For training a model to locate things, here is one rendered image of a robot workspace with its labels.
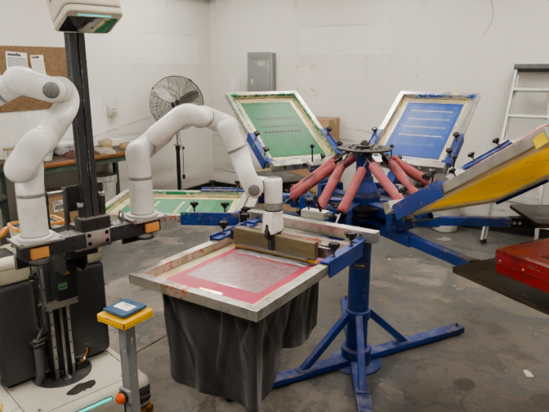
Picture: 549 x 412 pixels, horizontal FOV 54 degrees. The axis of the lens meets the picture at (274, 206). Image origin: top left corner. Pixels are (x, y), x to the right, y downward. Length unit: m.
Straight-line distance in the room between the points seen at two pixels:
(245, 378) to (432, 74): 4.81
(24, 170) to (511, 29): 5.06
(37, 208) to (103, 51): 4.56
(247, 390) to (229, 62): 6.01
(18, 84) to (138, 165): 0.56
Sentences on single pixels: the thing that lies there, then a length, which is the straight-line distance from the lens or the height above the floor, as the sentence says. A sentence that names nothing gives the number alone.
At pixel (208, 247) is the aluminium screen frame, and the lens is 2.34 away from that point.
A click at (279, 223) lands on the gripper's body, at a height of 1.10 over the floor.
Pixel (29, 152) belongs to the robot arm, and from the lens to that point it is 1.94.
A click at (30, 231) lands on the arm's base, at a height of 1.17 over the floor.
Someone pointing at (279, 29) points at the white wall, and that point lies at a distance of 7.14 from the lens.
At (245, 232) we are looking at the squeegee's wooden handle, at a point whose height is 1.04.
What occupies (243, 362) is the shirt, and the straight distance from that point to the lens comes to 1.99.
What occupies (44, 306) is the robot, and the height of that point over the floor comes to 0.68.
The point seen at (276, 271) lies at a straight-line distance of 2.13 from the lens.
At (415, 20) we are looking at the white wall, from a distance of 6.37.
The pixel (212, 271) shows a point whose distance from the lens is 2.14.
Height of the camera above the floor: 1.73
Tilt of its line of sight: 14 degrees down
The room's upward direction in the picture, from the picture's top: straight up
